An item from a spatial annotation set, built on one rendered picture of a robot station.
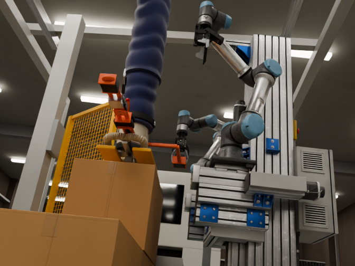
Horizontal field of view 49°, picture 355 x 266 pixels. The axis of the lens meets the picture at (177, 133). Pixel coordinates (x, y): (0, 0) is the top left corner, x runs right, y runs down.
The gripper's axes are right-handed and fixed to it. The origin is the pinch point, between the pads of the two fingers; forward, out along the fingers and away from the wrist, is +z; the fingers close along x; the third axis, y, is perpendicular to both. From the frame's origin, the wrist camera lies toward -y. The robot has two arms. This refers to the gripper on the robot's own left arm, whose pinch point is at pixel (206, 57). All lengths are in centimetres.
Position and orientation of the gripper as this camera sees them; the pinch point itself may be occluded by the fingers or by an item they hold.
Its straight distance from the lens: 204.8
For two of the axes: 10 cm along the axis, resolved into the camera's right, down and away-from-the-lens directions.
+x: 0.5, -4.2, -9.1
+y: -9.9, -1.1, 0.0
